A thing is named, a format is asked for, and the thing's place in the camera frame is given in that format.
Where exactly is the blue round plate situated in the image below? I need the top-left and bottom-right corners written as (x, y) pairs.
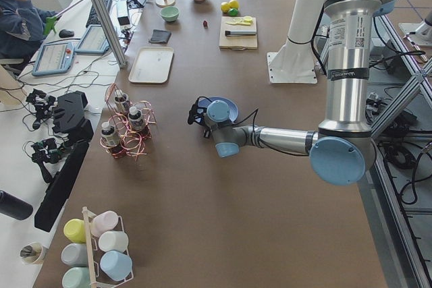
top-left (197, 96), bottom-right (239, 122)

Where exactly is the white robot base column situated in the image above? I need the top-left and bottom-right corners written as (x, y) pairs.
top-left (267, 0), bottom-right (324, 84)

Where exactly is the yellow lemon front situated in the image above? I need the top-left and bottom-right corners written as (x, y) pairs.
top-left (220, 2), bottom-right (231, 13)

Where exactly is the green lime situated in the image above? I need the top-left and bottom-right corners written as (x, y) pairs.
top-left (227, 8), bottom-right (239, 17)

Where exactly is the yellow plastic knife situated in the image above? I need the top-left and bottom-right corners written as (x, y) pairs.
top-left (225, 20), bottom-right (253, 26)

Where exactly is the green bowl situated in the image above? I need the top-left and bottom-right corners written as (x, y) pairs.
top-left (160, 6), bottom-right (180, 23)

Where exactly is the steel cylinder with black tip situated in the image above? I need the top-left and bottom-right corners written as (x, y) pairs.
top-left (224, 30), bottom-right (257, 37)

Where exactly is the dark bottle white cap middle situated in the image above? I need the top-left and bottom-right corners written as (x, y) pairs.
top-left (128, 106), bottom-right (145, 132)

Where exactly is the dark bottle white cap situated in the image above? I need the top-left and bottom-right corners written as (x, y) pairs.
top-left (114, 89), bottom-right (130, 113)
top-left (101, 121), bottom-right (121, 148)
top-left (128, 106), bottom-right (145, 132)

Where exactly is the wooden cutting board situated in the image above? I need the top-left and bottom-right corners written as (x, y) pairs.
top-left (219, 16), bottom-right (258, 50)

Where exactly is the cream rectangular tray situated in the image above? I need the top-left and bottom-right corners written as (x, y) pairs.
top-left (128, 47), bottom-right (173, 84)

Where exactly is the dark bottle white cap top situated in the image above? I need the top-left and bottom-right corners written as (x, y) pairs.
top-left (114, 89), bottom-right (130, 113)

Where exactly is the grey folded cloth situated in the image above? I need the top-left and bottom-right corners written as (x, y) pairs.
top-left (148, 29), bottom-right (171, 44)

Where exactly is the dark bottle white cap lower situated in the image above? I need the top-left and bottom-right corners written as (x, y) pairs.
top-left (101, 121), bottom-right (121, 148)

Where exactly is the black keyboard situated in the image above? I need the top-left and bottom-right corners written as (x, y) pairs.
top-left (85, 0), bottom-right (113, 28)

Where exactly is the teach pendant far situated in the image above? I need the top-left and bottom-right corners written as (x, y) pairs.
top-left (75, 25), bottom-right (109, 55)

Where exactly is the teach pendant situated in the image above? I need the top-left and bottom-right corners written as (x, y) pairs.
top-left (32, 42), bottom-right (74, 76)
top-left (75, 25), bottom-right (109, 55)

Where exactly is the black angular device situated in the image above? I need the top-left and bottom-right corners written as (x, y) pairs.
top-left (52, 90), bottom-right (94, 144)

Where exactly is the pink cup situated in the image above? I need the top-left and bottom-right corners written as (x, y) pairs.
top-left (90, 210), bottom-right (118, 237)

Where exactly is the teach pendant near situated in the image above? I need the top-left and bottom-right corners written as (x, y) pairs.
top-left (32, 42), bottom-right (74, 76)

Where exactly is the white cup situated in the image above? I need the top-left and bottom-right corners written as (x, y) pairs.
top-left (98, 231), bottom-right (129, 253)

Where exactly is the black long bar device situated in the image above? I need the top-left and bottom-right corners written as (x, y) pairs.
top-left (34, 140), bottom-right (89, 232)

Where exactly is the black computer mouse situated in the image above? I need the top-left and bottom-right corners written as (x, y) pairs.
top-left (58, 29), bottom-right (74, 38)

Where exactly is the yellow cup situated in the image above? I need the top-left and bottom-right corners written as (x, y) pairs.
top-left (63, 219), bottom-right (86, 243)

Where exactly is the light blue cup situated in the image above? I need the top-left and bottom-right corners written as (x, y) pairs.
top-left (100, 250), bottom-right (132, 281)

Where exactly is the grey cup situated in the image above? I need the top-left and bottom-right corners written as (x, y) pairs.
top-left (61, 243), bottom-right (88, 267)

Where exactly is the seated person in blue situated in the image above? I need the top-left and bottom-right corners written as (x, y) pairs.
top-left (1, 0), bottom-right (57, 59)

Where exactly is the mint green cup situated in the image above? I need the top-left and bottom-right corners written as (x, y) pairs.
top-left (61, 267), bottom-right (90, 288)

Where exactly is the black bottle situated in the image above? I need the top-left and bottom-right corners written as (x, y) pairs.
top-left (1, 190), bottom-right (33, 221)

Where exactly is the copper wire bottle rack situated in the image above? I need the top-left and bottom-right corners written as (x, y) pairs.
top-left (99, 84), bottom-right (157, 159)

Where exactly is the aluminium frame post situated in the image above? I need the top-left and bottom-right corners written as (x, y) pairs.
top-left (91, 0), bottom-right (127, 68)

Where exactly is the white wire cup rack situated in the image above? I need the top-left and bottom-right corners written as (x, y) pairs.
top-left (82, 206), bottom-right (134, 288)

